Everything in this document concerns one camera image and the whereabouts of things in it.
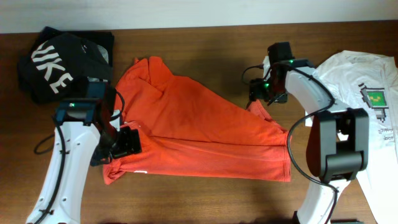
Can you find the black folded garment underneath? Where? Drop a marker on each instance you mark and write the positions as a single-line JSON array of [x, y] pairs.
[[99, 62]]

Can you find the black Nike t-shirt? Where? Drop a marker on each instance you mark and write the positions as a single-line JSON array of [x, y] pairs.
[[59, 65]]

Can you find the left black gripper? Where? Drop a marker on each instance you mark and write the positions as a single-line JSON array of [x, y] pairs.
[[130, 142]]

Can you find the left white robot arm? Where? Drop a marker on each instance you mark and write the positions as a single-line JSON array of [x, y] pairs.
[[88, 132]]

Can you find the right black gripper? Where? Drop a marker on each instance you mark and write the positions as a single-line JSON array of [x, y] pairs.
[[255, 91]]

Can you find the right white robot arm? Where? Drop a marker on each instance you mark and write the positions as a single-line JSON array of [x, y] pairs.
[[338, 144]]

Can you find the white graphic t-shirt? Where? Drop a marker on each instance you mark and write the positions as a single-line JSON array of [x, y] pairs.
[[369, 81]]

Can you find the red orange soccer t-shirt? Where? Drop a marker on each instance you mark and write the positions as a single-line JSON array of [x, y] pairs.
[[186, 129]]

